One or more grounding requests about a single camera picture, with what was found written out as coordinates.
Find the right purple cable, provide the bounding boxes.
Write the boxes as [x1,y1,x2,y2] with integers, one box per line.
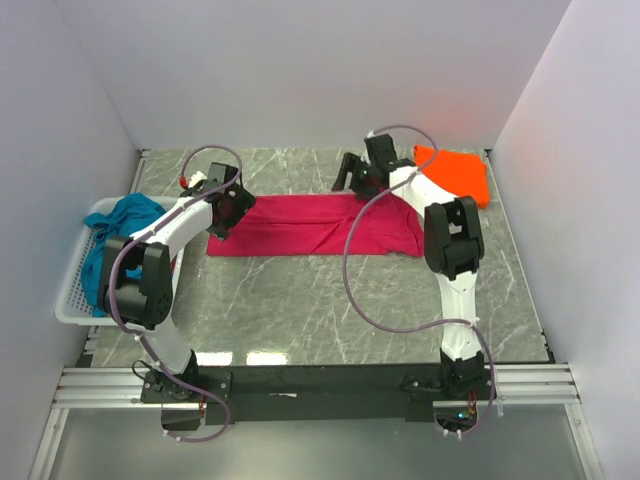
[342,124,499,437]

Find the white plastic laundry basket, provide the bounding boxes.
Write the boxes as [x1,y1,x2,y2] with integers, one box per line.
[55,196,184,327]

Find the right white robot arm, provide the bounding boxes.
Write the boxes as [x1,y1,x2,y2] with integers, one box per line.
[333,130,492,399]

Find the folded orange t shirt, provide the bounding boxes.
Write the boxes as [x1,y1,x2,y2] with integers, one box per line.
[413,145,491,209]

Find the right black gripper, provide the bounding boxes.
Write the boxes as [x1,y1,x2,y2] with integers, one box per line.
[330,152,379,202]

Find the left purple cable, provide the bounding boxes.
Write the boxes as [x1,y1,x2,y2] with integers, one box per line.
[102,144,244,445]

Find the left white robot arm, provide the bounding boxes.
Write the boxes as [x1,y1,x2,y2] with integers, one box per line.
[98,162,256,402]

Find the aluminium frame rail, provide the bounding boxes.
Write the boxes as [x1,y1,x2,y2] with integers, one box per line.
[29,364,605,479]

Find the pink t shirt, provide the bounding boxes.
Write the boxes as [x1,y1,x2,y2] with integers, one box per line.
[206,194,424,257]

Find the blue t shirt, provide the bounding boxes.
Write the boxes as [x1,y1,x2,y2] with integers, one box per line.
[80,193,166,318]

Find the purple cable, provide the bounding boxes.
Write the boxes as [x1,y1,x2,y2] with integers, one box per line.
[102,144,244,445]
[342,124,499,437]

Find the black base beam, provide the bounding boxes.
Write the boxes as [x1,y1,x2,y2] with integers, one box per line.
[140,363,495,425]

